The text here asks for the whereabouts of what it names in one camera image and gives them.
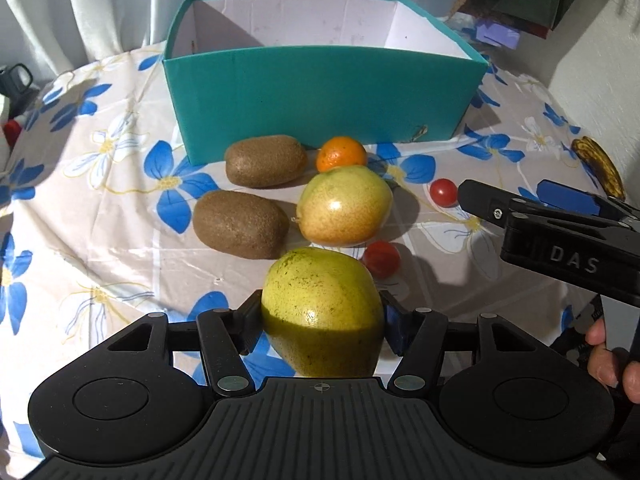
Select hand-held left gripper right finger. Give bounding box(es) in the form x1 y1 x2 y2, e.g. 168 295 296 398
378 290 536 394

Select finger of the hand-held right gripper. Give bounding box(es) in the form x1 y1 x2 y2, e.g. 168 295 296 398
457 179 516 233
536 178 640 233

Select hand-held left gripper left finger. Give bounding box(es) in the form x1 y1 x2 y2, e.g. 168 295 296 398
107 290 266 394

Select red cherry tomato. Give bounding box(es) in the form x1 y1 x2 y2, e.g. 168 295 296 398
430 178 459 208
361 241 401 280

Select green-yellow mango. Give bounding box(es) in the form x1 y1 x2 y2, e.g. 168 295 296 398
261 247 386 379

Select brown kiwi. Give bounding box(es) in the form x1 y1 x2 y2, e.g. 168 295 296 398
193 190 290 260
225 135 309 189

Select teal cardboard box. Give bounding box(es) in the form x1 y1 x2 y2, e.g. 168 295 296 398
162 0 490 165

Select person's right hand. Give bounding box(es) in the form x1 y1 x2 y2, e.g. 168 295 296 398
585 317 640 404

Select overripe banana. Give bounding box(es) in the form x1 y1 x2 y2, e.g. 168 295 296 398
571 137 626 200

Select orange tangerine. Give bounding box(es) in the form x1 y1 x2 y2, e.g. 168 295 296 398
316 136 369 174

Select purple box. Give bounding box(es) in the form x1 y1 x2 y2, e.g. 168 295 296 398
475 17 524 50

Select blue floral tablecloth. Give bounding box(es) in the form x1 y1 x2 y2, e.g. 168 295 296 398
0 12 640 461

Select dark mug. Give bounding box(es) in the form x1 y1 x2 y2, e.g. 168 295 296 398
0 63 34 97

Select pale curtain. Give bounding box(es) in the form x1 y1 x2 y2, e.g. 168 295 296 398
0 0 466 83

